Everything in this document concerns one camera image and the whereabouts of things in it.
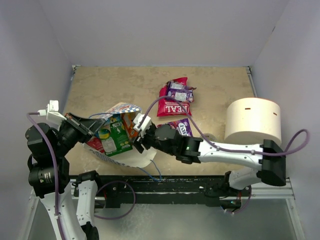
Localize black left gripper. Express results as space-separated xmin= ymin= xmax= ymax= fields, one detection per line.
xmin=52 ymin=111 xmax=105 ymax=155

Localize blue checkered paper bag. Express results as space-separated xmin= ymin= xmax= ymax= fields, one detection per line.
xmin=83 ymin=102 xmax=157 ymax=169

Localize green snack pack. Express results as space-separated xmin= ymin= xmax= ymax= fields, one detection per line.
xmin=101 ymin=121 xmax=133 ymax=157

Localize orange snack box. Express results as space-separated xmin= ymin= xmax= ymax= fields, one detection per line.
xmin=121 ymin=112 xmax=138 ymax=141

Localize red Real chips bag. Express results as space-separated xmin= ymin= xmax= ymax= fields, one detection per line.
xmin=157 ymin=76 xmax=191 ymax=117

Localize purple Fox's candy bag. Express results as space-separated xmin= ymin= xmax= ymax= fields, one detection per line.
xmin=167 ymin=118 xmax=193 ymax=137

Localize purple chocolate snack packet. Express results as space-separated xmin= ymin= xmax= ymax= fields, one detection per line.
xmin=166 ymin=81 xmax=197 ymax=103

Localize blue colourful snack bag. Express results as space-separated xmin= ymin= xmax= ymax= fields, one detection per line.
xmin=97 ymin=124 xmax=111 ymax=142

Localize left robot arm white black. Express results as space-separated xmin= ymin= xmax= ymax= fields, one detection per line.
xmin=25 ymin=110 xmax=106 ymax=240

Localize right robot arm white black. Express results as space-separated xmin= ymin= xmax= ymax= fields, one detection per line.
xmin=133 ymin=124 xmax=287 ymax=196

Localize red small snack packet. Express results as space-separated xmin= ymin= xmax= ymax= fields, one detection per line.
xmin=86 ymin=137 xmax=105 ymax=154

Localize clear tape roll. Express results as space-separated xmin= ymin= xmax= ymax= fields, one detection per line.
xmin=204 ymin=133 xmax=217 ymax=142

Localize white cylindrical paper lamp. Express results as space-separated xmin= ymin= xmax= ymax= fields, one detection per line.
xmin=224 ymin=97 xmax=282 ymax=145

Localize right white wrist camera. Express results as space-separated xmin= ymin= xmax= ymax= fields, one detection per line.
xmin=133 ymin=113 xmax=152 ymax=138

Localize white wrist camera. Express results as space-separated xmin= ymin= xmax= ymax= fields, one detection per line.
xmin=133 ymin=113 xmax=152 ymax=138
xmin=37 ymin=100 xmax=67 ymax=126

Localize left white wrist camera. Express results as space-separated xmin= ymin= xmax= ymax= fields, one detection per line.
xmin=37 ymin=100 xmax=67 ymax=126

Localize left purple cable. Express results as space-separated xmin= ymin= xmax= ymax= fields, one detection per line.
xmin=26 ymin=112 xmax=137 ymax=240

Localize purple cable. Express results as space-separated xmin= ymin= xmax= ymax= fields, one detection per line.
xmin=26 ymin=112 xmax=137 ymax=240
xmin=139 ymin=95 xmax=310 ymax=216

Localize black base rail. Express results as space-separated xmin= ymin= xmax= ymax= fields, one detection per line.
xmin=59 ymin=174 xmax=242 ymax=210

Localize aluminium frame rails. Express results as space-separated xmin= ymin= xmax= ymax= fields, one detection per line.
xmin=24 ymin=65 xmax=306 ymax=240

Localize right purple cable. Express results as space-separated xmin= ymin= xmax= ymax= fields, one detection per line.
xmin=139 ymin=95 xmax=310 ymax=216

